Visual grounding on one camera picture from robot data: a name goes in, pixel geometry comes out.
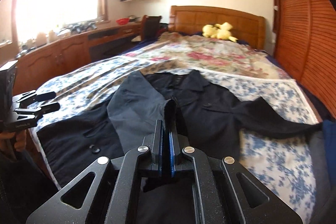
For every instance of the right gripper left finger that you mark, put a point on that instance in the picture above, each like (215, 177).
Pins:
(156, 150)

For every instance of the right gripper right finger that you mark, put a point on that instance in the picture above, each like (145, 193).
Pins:
(176, 144)

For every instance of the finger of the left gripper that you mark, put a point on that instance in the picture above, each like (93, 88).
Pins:
(44, 109)
(43, 96)

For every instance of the black double-breasted coat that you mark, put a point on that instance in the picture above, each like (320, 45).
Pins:
(209, 115)

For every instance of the folded navy blue clothes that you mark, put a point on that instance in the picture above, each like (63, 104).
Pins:
(322, 149)

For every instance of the person's left hand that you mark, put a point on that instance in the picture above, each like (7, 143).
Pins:
(19, 141)

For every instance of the wooden desk cabinet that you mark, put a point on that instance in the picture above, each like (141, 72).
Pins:
(66, 55)

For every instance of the pink floral quilt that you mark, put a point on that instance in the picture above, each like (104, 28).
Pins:
(213, 54)

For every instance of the blue floral bed sheet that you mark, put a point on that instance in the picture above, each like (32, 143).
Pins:
(284, 166)

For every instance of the yellow plush toy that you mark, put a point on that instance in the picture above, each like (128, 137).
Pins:
(219, 31)

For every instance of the dark wooden chair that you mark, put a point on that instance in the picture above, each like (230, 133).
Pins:
(149, 27)

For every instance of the wooden headboard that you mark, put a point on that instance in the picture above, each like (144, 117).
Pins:
(191, 19)

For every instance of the wooden louvered wardrobe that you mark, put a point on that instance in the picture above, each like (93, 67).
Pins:
(305, 46)

